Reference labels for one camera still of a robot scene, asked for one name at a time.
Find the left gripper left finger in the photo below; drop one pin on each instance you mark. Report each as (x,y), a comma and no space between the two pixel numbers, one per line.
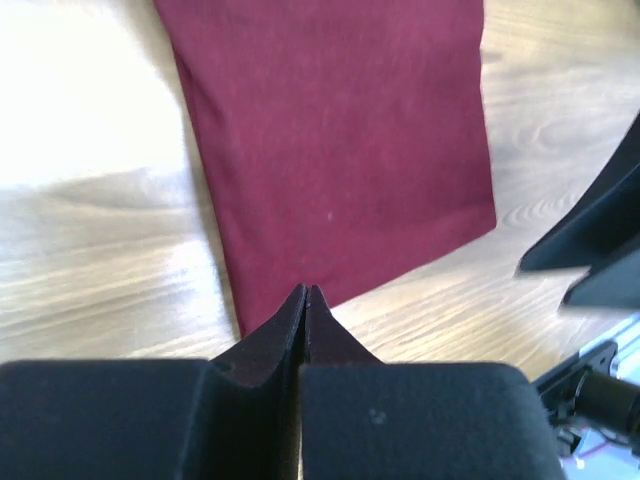
(231,417)

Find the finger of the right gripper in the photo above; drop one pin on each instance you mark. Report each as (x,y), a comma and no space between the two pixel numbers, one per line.
(605,217)

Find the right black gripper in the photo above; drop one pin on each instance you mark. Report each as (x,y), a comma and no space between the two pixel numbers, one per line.
(581,390)

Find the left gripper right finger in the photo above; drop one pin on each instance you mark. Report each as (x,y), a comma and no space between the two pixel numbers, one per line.
(366,419)

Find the maroon t shirt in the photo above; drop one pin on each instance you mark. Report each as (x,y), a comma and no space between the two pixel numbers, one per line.
(343,141)

